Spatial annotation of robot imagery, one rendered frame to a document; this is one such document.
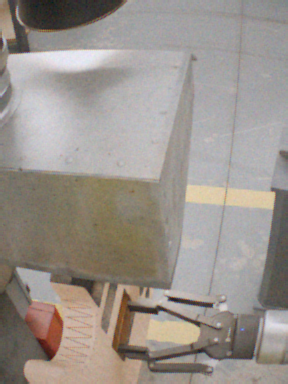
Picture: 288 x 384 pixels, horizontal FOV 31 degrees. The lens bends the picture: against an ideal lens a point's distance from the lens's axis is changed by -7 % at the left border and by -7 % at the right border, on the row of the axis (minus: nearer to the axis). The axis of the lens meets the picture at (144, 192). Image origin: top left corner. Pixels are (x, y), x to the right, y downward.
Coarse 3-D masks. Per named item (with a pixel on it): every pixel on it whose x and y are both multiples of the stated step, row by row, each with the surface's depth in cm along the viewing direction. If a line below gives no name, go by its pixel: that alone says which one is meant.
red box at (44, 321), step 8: (32, 304) 138; (40, 304) 138; (48, 304) 138; (32, 312) 136; (40, 312) 136; (48, 312) 136; (56, 312) 137; (32, 320) 134; (40, 320) 134; (48, 320) 134; (56, 320) 138; (32, 328) 132; (40, 328) 132; (48, 328) 132; (56, 328) 138; (40, 336) 130; (48, 336) 132; (56, 336) 138; (40, 344) 133; (48, 344) 132; (56, 344) 138; (48, 352) 137; (56, 352) 138
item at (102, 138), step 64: (64, 64) 50; (128, 64) 48; (0, 128) 44; (64, 128) 43; (128, 128) 42; (0, 192) 43; (64, 192) 41; (128, 192) 39; (0, 256) 51; (64, 256) 48; (128, 256) 45
